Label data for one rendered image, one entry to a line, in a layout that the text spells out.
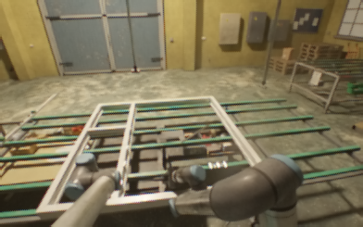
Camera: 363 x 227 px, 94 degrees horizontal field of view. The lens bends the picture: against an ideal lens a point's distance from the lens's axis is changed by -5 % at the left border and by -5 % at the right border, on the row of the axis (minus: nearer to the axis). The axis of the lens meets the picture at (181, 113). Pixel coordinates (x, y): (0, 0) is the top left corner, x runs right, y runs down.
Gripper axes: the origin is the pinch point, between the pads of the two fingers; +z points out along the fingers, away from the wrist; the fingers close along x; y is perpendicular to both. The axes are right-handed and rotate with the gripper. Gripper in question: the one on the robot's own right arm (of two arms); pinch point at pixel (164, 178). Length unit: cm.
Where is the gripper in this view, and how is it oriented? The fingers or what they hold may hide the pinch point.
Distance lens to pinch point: 129.9
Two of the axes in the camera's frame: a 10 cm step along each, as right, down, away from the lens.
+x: 1.2, 9.2, -3.7
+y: -7.4, -1.6, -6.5
